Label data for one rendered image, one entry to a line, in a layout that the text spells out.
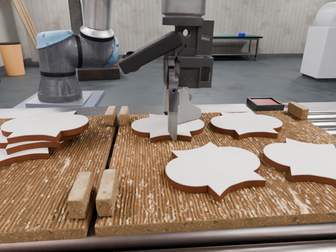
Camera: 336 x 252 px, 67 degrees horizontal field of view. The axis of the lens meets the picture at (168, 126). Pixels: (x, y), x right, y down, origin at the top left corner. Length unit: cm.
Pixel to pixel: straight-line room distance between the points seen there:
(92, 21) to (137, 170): 65
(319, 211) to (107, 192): 24
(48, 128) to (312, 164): 41
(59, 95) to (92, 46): 20
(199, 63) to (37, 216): 32
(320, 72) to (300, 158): 571
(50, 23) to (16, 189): 857
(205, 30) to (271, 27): 944
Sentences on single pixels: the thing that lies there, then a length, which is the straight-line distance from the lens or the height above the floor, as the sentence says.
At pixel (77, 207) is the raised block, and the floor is 95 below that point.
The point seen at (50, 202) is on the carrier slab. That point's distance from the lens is 35.
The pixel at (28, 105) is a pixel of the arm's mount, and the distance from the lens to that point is 97.
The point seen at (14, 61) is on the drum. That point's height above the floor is 32.
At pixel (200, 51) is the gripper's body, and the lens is 46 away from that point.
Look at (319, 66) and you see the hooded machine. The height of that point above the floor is 32.
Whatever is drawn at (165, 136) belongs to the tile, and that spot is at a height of 94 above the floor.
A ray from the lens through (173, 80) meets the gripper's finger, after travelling 43.
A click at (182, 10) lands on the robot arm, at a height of 115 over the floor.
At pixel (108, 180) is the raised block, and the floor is 96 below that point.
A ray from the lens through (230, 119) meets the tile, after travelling 54.
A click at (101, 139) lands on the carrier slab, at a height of 94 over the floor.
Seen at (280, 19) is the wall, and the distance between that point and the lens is 1000.
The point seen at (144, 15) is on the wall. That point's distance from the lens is 899.
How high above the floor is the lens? 113
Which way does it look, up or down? 22 degrees down
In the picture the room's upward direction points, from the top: straight up
